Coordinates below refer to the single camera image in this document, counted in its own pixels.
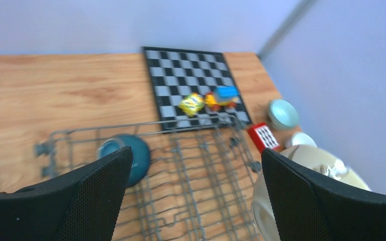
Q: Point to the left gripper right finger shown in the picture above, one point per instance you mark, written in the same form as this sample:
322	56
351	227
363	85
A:
307	205

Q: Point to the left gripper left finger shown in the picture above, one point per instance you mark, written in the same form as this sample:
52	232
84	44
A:
83	204

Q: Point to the black white chessboard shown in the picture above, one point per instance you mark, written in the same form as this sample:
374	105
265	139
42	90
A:
176	73

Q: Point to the teal white bowl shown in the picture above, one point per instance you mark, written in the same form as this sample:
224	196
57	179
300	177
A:
299	138

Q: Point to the grey wire dish rack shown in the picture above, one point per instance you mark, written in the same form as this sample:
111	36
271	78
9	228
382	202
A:
198	186

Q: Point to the light teal checked bowl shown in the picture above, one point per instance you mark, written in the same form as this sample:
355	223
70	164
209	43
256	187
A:
282	115

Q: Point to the dark blue bowl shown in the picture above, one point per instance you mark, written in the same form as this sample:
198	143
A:
141	154

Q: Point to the red toy brick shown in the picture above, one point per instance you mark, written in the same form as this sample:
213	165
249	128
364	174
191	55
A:
263	138

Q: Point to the blue orange toy car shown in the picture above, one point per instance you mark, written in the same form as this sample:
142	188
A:
222	96

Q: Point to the beige bowl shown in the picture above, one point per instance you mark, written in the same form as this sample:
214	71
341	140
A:
308	156

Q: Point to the yellow toy block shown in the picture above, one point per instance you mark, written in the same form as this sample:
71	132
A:
192	104

